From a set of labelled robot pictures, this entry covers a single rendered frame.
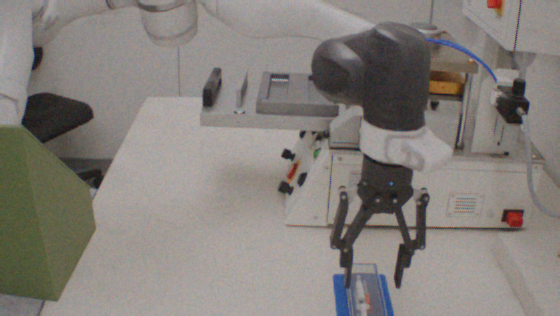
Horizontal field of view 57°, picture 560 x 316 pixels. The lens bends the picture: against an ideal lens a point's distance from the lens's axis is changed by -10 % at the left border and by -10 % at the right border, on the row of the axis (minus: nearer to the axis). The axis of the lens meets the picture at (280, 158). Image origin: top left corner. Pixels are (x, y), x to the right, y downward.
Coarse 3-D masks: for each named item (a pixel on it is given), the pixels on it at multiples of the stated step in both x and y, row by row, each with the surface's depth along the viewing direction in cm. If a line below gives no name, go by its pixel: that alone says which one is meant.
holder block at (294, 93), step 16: (272, 80) 130; (288, 80) 130; (304, 80) 126; (272, 96) 121; (288, 96) 117; (304, 96) 117; (320, 96) 122; (256, 112) 115; (272, 112) 115; (288, 112) 115; (304, 112) 114; (320, 112) 114; (336, 112) 114
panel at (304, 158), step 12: (300, 144) 138; (324, 144) 115; (300, 156) 132; (312, 156) 121; (288, 168) 140; (300, 168) 126; (312, 168) 116; (288, 180) 132; (300, 192) 117; (288, 204) 122
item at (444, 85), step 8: (432, 72) 115; (440, 72) 115; (448, 72) 116; (432, 80) 110; (440, 80) 110; (448, 80) 111; (456, 80) 111; (464, 80) 111; (432, 88) 110; (440, 88) 110; (448, 88) 110; (456, 88) 110; (432, 96) 111; (440, 96) 111; (448, 96) 111; (456, 96) 111
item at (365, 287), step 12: (360, 264) 99; (372, 264) 99; (360, 276) 96; (372, 276) 96; (360, 288) 93; (372, 288) 93; (360, 300) 90; (372, 300) 90; (360, 312) 88; (372, 312) 88; (384, 312) 88
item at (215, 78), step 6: (216, 72) 125; (210, 78) 121; (216, 78) 122; (210, 84) 118; (216, 84) 122; (204, 90) 116; (210, 90) 116; (204, 96) 116; (210, 96) 116; (204, 102) 117; (210, 102) 117
